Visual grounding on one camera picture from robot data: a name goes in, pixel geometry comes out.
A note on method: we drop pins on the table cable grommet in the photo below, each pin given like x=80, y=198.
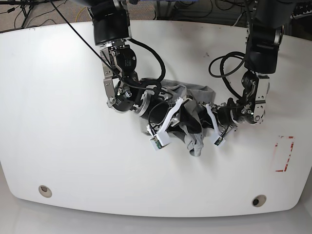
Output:
x=45, y=191
x=259, y=201

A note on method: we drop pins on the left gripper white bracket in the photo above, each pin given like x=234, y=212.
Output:
x=218, y=118

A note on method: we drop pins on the right table cable grommet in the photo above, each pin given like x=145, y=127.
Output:
x=259, y=201

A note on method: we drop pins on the left table cable grommet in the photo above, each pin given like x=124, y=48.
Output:
x=45, y=191

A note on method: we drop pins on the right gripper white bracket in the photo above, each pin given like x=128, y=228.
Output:
x=156, y=111

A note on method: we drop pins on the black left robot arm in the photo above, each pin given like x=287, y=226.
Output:
x=265, y=32

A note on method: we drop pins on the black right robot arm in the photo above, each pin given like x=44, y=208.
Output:
x=111, y=25

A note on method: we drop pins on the white power strip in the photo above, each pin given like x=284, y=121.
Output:
x=301, y=10

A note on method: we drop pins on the red tape rectangle marking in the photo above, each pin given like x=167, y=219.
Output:
x=282, y=153

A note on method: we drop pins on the black tripod stand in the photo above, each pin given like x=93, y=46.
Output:
x=23, y=8

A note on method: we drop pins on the grey T-shirt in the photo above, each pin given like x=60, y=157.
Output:
x=175, y=91

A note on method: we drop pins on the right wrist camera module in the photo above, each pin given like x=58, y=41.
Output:
x=160, y=140

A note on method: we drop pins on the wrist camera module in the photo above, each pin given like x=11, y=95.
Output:
x=217, y=140
x=160, y=140

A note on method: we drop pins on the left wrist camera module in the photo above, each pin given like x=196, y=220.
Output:
x=217, y=140

